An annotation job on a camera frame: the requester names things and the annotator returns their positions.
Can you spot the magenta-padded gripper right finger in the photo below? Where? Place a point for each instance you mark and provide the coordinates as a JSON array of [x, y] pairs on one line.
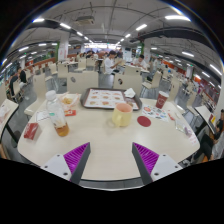
[[165, 164]]

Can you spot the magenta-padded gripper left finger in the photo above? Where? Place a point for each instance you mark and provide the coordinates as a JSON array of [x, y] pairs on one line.
[[56, 164]]

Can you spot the clear plastic tea bottle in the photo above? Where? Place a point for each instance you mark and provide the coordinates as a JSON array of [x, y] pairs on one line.
[[58, 116]]

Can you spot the small red carton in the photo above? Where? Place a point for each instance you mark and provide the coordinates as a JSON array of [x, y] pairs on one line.
[[30, 130]]

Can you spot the flat round red coaster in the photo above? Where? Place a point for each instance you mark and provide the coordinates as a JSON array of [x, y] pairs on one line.
[[144, 121]]

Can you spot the white paper receipt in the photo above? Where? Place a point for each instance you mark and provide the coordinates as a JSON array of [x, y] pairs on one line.
[[42, 116]]

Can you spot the colourful printed sticker sheet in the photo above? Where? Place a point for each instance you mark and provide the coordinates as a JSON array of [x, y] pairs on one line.
[[156, 113]]

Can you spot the neighbouring beige table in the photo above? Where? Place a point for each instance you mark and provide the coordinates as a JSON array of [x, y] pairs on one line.
[[204, 115], [7, 111]]

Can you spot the pale yellow mug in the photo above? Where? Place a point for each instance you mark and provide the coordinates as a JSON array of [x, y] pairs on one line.
[[122, 116]]

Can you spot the red paper cup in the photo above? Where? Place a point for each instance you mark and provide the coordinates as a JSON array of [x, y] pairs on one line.
[[162, 100]]

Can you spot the crumpled paper food wrapper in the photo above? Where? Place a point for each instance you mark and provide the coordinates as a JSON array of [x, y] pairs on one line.
[[68, 100]]

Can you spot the dark brown food tray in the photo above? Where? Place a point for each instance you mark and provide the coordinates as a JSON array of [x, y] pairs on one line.
[[82, 98]]

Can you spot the beige chair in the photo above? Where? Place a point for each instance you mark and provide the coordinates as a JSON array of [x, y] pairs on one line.
[[156, 80], [130, 84], [39, 86], [83, 82]]

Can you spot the crumpled white napkin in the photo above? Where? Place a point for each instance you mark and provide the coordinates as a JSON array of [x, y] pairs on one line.
[[129, 93]]

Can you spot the printed paper tray liner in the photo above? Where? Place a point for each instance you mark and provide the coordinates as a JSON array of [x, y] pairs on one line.
[[103, 98]]

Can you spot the group of beige chairs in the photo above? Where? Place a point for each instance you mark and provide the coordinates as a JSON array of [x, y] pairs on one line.
[[62, 70]]

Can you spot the ceiling air conditioner unit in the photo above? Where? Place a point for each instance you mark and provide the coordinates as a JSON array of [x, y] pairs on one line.
[[85, 20]]

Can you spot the group of ceiling lights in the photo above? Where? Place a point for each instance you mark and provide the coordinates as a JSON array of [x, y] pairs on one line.
[[177, 17]]

